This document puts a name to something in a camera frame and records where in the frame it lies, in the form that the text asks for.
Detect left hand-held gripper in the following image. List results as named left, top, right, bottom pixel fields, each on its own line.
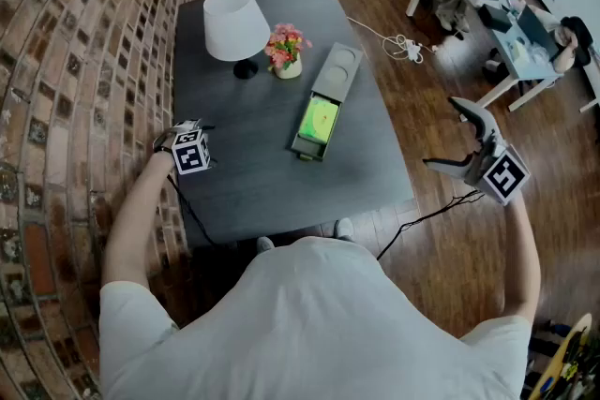
left=170, top=118, right=213, bottom=177

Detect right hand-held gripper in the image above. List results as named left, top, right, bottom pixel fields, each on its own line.
left=422, top=96, right=533, bottom=207

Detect green tissue pack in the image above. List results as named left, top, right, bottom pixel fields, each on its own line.
left=299, top=96, right=340, bottom=141

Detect person's left forearm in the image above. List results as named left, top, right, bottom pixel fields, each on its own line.
left=101, top=149, right=177, bottom=292

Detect person's right forearm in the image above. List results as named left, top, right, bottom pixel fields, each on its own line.
left=502, top=189, right=543, bottom=327

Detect white office desk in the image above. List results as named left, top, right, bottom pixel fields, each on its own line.
left=405, top=0, right=564, bottom=113

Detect white power strip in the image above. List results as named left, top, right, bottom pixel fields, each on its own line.
left=404, top=38, right=424, bottom=63

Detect grey drawer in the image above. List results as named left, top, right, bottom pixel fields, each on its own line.
left=286, top=91, right=344, bottom=163

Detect black box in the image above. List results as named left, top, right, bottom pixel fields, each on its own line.
left=477, top=3, right=514, bottom=35

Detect grey monitor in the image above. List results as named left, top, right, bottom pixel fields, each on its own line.
left=517, top=4, right=560, bottom=58

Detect white shade table lamp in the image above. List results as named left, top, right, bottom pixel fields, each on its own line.
left=202, top=0, right=273, bottom=81

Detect pink flowers in cream pot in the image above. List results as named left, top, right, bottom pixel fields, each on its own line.
left=263, top=22, right=314, bottom=81

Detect grey storage box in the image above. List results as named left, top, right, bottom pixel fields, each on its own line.
left=310, top=41, right=365, bottom=103

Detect person's white t-shirt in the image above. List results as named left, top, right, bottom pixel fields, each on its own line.
left=97, top=235, right=533, bottom=400

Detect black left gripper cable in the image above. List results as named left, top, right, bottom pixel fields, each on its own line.
left=165, top=172, right=219, bottom=248

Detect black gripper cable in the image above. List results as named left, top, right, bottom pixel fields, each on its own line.
left=375, top=189, right=487, bottom=261
left=165, top=172, right=219, bottom=248

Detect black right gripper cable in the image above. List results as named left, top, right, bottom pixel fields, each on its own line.
left=375, top=189, right=487, bottom=261

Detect white floor cable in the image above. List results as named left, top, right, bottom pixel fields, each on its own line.
left=346, top=15, right=438, bottom=63

